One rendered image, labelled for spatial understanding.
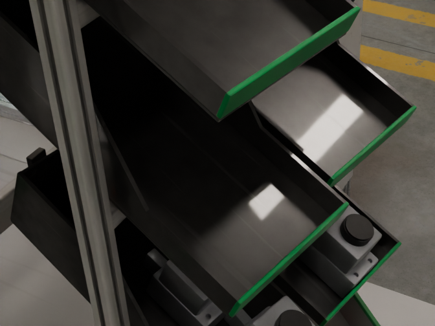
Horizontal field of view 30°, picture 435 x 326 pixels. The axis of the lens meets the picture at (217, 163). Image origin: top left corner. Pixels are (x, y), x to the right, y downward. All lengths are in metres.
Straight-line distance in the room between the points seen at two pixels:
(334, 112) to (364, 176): 2.20
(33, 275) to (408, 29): 2.82
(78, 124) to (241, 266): 0.16
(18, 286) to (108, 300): 0.73
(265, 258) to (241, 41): 0.17
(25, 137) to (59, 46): 1.19
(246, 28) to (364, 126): 0.24
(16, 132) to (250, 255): 1.15
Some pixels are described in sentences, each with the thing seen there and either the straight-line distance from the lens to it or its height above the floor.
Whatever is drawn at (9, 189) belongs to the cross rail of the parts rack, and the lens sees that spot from 0.76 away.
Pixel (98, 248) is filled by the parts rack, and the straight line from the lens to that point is 0.58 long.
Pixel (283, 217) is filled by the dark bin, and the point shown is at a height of 1.36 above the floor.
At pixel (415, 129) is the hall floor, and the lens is 3.18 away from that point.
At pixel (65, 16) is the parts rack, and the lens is 0.48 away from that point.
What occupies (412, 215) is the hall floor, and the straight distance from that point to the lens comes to 2.77.
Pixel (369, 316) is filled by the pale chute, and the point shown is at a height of 1.09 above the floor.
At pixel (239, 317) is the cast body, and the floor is 1.24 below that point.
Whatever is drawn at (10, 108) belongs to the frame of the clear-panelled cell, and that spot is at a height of 0.89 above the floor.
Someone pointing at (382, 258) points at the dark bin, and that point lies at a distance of 0.81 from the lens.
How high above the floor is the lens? 1.76
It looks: 36 degrees down
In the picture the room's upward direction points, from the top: 4 degrees counter-clockwise
